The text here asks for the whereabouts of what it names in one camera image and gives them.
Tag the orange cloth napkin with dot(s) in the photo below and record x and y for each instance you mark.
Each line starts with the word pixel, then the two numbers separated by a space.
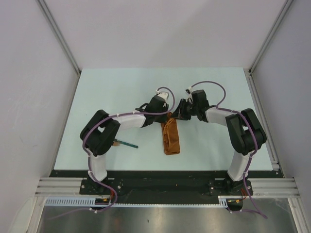
pixel 170 136

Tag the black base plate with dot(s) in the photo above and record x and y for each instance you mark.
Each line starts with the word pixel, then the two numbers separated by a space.
pixel 163 187

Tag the left aluminium corner post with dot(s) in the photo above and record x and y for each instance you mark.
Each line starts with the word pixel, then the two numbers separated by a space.
pixel 43 6

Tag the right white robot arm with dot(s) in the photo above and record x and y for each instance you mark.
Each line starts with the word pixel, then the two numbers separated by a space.
pixel 245 131

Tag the aluminium corner post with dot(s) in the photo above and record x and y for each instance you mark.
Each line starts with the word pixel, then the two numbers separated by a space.
pixel 271 34
pixel 43 6

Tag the white slotted cable duct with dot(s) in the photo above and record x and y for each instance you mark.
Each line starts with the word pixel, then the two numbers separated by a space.
pixel 70 201

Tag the right aluminium corner post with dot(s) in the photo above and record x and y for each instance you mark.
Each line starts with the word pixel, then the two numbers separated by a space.
pixel 271 34

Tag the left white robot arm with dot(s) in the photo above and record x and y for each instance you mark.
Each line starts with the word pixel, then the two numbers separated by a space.
pixel 100 132

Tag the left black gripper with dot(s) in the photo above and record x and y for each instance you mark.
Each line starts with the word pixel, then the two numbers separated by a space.
pixel 163 119

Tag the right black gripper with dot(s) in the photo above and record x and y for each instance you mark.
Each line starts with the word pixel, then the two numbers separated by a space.
pixel 181 113

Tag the aluminium front rail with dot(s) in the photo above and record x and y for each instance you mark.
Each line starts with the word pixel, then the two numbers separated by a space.
pixel 262 187

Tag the right aluminium side rail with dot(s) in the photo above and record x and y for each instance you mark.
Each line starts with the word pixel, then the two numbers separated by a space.
pixel 261 115

